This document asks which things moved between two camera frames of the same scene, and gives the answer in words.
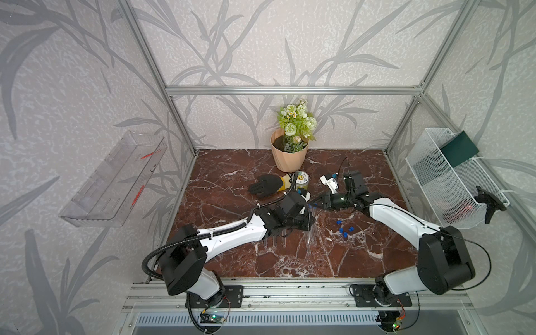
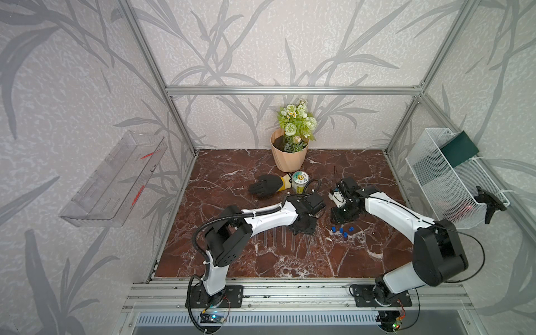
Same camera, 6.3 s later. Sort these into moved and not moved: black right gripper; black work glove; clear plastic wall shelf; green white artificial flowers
Moved: black right gripper
Not moved: green white artificial flowers; black work glove; clear plastic wall shelf
